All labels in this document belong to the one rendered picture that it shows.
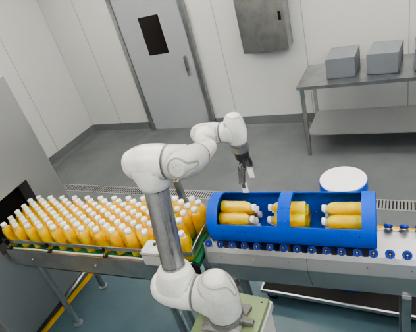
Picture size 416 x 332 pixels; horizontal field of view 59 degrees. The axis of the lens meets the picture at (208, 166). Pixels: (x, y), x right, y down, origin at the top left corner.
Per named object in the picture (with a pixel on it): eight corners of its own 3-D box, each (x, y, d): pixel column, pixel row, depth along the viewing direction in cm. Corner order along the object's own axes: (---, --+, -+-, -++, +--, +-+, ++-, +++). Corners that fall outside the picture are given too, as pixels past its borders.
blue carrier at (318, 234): (378, 261, 179) (376, 210, 168) (211, 249, 215) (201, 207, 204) (376, 227, 203) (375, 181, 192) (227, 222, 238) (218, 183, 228)
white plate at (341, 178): (335, 197, 216) (335, 199, 216) (377, 180, 219) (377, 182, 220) (311, 176, 240) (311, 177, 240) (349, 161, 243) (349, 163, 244)
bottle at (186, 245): (182, 261, 223) (173, 238, 214) (186, 252, 229) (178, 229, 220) (193, 261, 221) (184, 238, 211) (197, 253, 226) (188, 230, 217)
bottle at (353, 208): (364, 219, 184) (325, 217, 192) (364, 209, 190) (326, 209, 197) (363, 207, 181) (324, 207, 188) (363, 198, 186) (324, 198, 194)
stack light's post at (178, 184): (214, 286, 318) (177, 182, 264) (210, 286, 319) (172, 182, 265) (216, 282, 321) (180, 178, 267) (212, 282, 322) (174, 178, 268)
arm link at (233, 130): (251, 135, 190) (226, 137, 195) (245, 107, 182) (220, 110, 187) (245, 146, 181) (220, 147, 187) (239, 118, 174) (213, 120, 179)
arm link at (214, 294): (236, 330, 153) (227, 295, 142) (197, 322, 160) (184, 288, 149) (246, 298, 165) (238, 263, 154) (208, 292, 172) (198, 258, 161)
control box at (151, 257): (176, 267, 206) (170, 254, 201) (145, 265, 214) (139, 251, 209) (182, 254, 213) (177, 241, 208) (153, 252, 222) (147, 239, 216)
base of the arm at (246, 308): (247, 345, 153) (245, 337, 150) (200, 330, 163) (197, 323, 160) (260, 308, 166) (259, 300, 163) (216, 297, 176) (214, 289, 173)
